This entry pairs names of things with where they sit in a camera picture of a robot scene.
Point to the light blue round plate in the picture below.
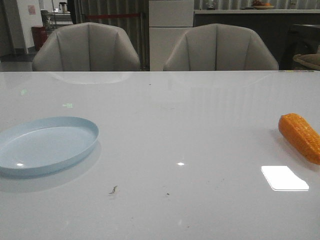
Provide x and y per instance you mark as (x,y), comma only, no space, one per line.
(47,145)

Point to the orange toy corn cob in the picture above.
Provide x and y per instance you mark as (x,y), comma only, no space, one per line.
(299,133)

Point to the red barrier belt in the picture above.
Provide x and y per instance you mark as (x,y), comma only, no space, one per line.
(114,16)

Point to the dark wooden chair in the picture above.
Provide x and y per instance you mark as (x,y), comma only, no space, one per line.
(301,39)

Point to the fruit bowl on counter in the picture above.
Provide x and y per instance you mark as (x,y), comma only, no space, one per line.
(261,5)

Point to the left beige upholstered chair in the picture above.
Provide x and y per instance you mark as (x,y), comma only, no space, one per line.
(87,47)

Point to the red trash bin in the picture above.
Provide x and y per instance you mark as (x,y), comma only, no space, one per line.
(39,34)

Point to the right beige upholstered chair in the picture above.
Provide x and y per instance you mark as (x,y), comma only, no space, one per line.
(220,47)

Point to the beige upholstered chair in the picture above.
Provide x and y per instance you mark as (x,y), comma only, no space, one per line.
(87,47)
(220,47)

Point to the dark counter with light top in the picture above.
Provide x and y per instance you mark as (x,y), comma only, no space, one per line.
(272,25)

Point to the white cabinet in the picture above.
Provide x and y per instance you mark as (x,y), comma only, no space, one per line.
(167,20)

